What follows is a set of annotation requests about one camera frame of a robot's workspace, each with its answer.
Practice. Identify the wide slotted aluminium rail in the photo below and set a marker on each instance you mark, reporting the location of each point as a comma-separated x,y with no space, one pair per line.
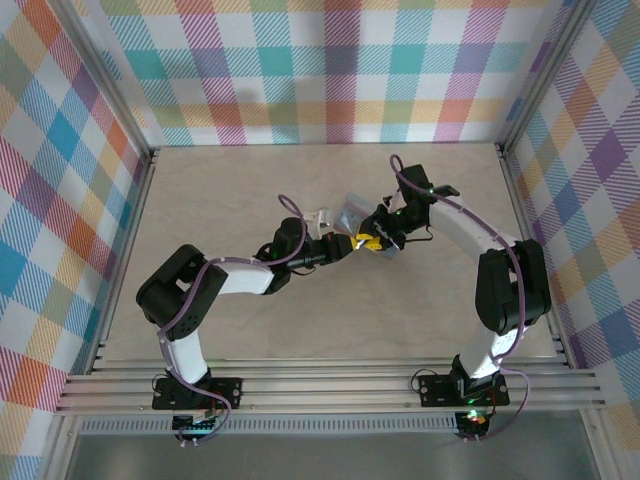
325,385

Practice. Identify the small red-lit circuit board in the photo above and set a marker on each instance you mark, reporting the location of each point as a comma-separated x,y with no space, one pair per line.
472,420

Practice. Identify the small green-lit circuit board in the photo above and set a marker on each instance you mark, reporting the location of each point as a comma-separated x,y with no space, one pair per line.
197,424

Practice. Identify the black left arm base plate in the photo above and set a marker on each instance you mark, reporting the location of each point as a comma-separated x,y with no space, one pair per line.
225,392

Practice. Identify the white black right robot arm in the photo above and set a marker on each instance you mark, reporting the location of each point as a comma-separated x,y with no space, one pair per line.
465,225

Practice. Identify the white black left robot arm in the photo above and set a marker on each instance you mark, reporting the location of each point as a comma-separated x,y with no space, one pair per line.
247,277

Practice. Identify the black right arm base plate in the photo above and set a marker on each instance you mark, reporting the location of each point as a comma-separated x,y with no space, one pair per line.
435,390

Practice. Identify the aluminium frame post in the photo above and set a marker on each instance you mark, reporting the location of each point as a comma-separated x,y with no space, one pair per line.
545,75
100,75

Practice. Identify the aluminium side rail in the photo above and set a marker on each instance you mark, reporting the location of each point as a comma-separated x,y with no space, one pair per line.
134,225
534,235

